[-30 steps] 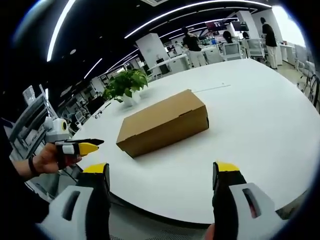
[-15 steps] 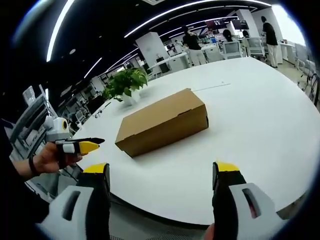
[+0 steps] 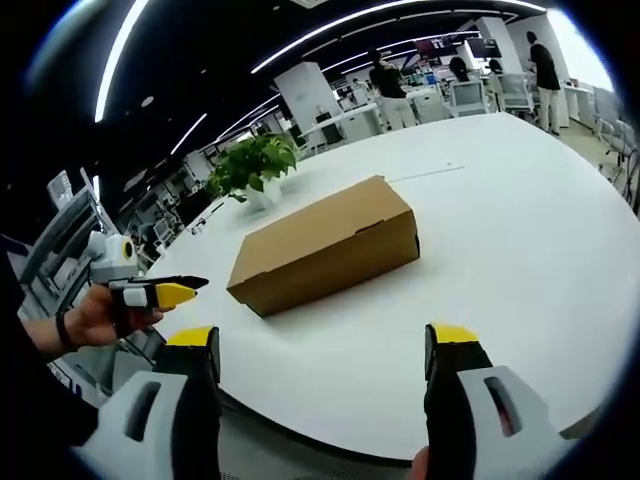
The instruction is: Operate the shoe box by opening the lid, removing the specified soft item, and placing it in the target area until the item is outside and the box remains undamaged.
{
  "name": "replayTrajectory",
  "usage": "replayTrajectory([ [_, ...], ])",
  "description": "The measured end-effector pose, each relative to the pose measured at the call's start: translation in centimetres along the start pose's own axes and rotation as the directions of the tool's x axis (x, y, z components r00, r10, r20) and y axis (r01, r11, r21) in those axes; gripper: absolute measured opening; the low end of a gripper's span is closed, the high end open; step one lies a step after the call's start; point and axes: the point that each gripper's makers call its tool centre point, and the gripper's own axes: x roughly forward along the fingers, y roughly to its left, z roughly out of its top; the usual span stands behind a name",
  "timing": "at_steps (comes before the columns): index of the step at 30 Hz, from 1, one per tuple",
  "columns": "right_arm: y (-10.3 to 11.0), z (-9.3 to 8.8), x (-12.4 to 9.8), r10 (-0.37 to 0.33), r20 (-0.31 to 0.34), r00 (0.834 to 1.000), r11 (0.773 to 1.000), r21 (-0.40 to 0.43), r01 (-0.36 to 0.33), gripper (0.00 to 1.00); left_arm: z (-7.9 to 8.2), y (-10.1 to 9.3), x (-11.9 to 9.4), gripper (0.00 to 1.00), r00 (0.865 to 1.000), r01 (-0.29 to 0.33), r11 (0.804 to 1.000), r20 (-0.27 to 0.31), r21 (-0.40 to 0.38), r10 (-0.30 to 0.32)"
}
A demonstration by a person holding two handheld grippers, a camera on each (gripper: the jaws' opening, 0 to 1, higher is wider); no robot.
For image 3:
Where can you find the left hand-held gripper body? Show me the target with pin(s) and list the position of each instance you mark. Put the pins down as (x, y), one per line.
(107, 262)

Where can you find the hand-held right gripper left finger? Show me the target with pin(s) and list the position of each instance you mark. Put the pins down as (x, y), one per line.
(150, 450)

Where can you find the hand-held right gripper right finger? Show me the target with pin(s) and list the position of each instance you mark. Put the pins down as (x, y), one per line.
(465, 400)

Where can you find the brown cardboard shoe box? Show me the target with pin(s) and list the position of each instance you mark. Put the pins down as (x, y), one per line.
(320, 250)

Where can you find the person's left hand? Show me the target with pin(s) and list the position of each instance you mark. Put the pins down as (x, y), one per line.
(95, 320)

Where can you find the person's right hand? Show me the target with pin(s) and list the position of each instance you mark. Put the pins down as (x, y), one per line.
(421, 465)

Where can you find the grey equipment rack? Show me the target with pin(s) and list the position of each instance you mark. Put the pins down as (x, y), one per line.
(60, 240)

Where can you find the black wristband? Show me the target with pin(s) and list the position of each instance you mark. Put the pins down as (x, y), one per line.
(63, 332)

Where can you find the white plant pot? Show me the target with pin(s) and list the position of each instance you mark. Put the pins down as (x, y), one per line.
(265, 192)

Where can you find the person's dark clothing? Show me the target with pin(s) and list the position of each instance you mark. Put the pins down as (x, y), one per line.
(35, 400)

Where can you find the green potted plant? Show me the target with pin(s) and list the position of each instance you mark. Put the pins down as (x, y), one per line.
(255, 160)

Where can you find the ceiling light strip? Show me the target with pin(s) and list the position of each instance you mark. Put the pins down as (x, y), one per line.
(120, 50)
(189, 133)
(380, 22)

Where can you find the white square pillar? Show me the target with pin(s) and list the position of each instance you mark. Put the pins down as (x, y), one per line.
(307, 92)

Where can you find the white office desk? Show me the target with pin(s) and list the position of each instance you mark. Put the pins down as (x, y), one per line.
(350, 120)

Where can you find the row of white chairs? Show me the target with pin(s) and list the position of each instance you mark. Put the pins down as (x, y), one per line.
(620, 150)

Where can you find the white office chair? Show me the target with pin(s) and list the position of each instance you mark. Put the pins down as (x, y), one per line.
(431, 107)
(515, 92)
(469, 98)

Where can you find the dark wall monitor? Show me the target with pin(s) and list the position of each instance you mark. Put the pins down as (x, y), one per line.
(484, 47)

